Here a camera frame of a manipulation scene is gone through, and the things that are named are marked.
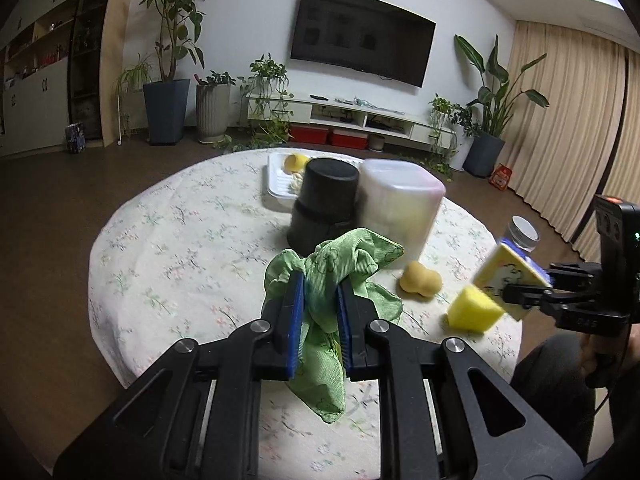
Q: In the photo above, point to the small plant in white pot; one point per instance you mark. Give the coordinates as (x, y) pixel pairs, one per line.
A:
(445, 107)

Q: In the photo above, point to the red storage box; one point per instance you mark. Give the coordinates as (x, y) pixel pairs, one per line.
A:
(348, 139)
(309, 135)

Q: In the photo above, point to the white plastic tray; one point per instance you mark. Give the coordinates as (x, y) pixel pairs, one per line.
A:
(277, 180)

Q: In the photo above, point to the yellow tissue pack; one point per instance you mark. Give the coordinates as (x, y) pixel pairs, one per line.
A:
(500, 272)

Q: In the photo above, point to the dark display shelf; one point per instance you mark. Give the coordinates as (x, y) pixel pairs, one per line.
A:
(87, 60)

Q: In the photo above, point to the black cylindrical container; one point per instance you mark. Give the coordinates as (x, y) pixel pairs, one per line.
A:
(325, 195)

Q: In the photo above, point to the red gift box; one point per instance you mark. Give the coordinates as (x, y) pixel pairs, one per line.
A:
(500, 177)

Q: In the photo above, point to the tan gourd-shaped sponge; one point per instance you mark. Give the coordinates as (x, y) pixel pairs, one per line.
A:
(420, 280)

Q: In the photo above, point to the blue box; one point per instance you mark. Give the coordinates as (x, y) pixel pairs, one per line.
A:
(76, 137)

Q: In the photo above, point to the cream chenille mitt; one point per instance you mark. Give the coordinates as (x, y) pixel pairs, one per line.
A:
(296, 181)

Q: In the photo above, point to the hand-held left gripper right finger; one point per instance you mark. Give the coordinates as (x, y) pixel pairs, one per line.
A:
(345, 325)

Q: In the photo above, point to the beige curtain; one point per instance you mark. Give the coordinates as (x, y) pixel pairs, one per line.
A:
(575, 135)

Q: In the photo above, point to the small round pot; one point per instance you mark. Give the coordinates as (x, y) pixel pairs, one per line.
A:
(376, 143)

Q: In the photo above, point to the white wall cabinet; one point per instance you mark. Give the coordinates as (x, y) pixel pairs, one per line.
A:
(40, 95)

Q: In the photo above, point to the wall-mounted television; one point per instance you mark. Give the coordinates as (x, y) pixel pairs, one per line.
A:
(360, 35)

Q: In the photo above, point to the person's right hand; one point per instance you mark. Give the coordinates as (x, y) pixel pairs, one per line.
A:
(594, 357)

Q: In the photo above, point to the grey trash can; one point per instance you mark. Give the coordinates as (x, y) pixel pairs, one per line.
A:
(522, 232)

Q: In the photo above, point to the grassy plant on white stand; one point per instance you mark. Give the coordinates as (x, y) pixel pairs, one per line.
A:
(132, 75)

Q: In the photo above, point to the tall tree in blue pot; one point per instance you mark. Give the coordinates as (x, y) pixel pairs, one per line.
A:
(166, 110)

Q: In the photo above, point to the large-leaf plant in dark pot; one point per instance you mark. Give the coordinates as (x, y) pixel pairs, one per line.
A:
(482, 155)

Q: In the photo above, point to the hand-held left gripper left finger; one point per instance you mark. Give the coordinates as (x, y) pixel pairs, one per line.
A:
(296, 320)

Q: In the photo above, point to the white television cabinet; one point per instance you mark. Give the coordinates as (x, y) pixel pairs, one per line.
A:
(400, 130)

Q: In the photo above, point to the yellow block sponge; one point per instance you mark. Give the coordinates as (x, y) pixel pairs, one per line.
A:
(472, 310)

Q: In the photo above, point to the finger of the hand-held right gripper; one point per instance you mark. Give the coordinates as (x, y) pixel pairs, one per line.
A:
(575, 270)
(530, 296)

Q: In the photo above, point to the trailing vine plant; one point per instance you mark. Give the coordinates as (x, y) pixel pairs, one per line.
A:
(267, 75)

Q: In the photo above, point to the translucent plastic container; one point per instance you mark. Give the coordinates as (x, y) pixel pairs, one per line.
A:
(400, 205)

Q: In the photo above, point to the green cloth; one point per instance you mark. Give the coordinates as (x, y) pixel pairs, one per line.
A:
(350, 260)

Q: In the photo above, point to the plant in ribbed grey pot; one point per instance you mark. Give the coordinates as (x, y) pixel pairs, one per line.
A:
(212, 115)

